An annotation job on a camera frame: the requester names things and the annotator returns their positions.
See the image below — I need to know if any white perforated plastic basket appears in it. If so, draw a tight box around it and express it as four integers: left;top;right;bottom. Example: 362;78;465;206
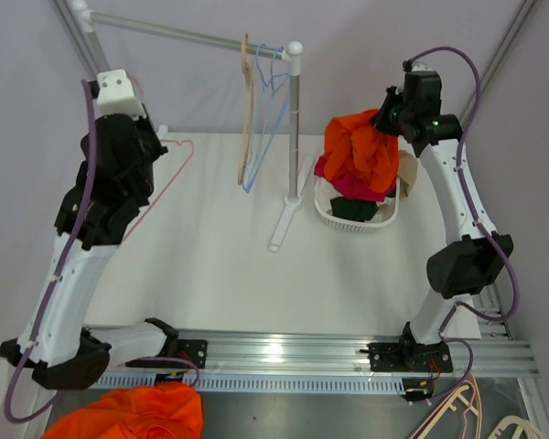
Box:
313;177;401;233

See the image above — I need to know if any green and white t shirt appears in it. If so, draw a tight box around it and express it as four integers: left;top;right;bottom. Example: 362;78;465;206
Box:
316;179;396;223

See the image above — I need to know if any pink hanger on floor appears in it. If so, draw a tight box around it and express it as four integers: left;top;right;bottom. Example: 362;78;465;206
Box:
408;374;483;438

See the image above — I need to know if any light blue wire hanger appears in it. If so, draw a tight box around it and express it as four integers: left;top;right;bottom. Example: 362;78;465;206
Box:
260;46;289;156
242;44;269;194

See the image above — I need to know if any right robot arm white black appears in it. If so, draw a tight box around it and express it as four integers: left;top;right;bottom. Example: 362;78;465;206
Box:
371;64;513;370

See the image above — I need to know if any orange t shirt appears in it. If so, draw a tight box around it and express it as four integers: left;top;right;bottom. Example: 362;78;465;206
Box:
323;109;399;193

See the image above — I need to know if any beige wooden hanger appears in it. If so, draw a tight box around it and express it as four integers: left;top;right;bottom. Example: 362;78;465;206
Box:
237;33;255;186

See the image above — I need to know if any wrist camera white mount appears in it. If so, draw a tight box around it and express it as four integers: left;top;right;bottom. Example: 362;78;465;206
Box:
95;69;148;121
403;59;437;77

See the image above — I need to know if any orange cloth pile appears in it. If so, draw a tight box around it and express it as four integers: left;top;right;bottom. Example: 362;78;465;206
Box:
43;381;203;438

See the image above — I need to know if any pink wire hanger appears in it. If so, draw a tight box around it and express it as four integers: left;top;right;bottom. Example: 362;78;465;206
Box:
118;77;197;246

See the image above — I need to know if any slotted grey cable duct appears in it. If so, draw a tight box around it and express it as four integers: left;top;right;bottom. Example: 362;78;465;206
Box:
89;371;430;396

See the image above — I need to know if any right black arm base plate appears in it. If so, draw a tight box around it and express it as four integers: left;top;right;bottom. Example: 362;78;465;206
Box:
360;341;453;373

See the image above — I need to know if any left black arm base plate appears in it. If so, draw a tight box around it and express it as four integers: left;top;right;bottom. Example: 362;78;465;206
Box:
126;338;209;369

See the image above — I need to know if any magenta t shirt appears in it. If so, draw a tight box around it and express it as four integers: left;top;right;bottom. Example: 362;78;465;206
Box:
314;155;396;202

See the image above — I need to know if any aluminium rail frame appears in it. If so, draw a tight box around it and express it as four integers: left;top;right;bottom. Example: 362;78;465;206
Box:
178;330;539;378

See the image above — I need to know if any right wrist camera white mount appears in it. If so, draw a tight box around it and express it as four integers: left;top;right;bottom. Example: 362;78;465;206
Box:
403;59;437;77

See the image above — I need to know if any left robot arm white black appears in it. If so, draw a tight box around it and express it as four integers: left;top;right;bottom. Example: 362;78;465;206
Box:
0;113;179;391

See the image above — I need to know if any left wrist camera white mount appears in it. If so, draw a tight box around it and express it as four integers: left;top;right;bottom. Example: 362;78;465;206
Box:
95;69;148;121

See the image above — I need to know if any beige hanger on floor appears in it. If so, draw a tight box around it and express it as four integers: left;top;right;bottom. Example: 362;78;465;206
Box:
488;415;546;439

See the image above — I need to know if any metal clothes rack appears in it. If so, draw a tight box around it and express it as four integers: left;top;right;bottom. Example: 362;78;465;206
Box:
71;1;314;252

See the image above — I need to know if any beige t shirt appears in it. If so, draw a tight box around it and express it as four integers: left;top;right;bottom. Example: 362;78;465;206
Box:
398;150;418;198

